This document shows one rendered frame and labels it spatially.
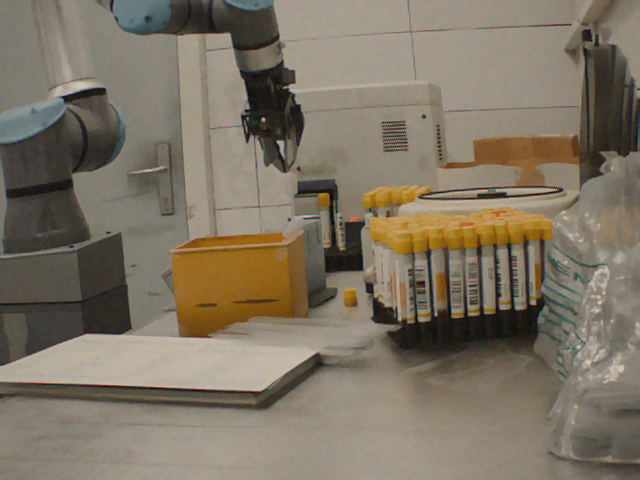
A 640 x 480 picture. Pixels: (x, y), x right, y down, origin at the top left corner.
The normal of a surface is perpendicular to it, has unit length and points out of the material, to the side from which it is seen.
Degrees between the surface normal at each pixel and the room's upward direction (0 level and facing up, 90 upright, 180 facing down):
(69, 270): 90
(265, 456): 0
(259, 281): 90
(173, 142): 90
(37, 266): 90
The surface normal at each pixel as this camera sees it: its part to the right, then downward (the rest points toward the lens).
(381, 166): -0.18, 0.11
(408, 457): -0.07, -0.99
